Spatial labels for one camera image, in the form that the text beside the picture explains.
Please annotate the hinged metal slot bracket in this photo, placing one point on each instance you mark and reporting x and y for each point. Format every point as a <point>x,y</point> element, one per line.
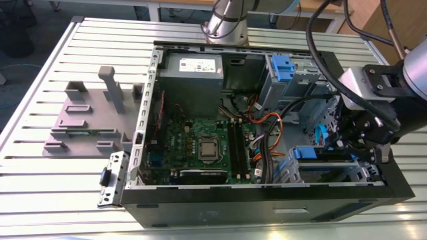
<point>117,175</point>

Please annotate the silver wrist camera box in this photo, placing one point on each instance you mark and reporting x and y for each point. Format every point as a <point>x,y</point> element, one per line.
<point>354,80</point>

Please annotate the grey parts rack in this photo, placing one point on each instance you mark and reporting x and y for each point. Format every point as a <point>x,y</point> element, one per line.
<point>97,117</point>

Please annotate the green RAM stick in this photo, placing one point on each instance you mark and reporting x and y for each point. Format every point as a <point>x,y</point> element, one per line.
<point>83,132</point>

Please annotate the black graphics card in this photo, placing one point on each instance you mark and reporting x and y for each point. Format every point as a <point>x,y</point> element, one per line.
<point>203,175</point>

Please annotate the green motherboard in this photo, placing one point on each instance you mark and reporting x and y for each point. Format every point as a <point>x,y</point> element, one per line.
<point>177,160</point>

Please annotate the black office chair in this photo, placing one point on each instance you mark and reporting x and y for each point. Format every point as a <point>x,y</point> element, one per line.
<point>14,47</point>

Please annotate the CPU socket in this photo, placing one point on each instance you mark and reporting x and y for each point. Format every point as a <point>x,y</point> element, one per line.
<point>201,160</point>

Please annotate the black RAM slot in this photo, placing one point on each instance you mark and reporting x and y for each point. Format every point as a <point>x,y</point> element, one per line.
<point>243,147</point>
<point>235,147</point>

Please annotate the wooden top desk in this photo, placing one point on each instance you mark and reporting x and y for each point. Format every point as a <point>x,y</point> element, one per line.
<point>317,10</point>

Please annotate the blue plastic bay carrier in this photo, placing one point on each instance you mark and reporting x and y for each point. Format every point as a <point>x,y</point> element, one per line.
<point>283,67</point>

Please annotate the silver CPU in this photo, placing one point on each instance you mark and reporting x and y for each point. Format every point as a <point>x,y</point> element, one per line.
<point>207,148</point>

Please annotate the black open PC case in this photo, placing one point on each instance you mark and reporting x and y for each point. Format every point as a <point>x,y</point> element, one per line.
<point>234,207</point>

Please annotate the metal disk bay cage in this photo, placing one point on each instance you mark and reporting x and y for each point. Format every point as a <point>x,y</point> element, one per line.
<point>301,85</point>

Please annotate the wooden cabinet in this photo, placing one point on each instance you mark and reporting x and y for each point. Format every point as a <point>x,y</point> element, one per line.
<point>410,20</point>

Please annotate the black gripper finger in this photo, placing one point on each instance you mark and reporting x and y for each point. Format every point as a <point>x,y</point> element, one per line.
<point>367,155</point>
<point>363,125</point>

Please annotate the perforated metal disk bay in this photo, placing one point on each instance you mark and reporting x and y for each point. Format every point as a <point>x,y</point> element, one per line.
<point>294,172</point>

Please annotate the silver power supply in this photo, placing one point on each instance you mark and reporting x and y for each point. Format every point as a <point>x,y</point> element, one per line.
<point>190,95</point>

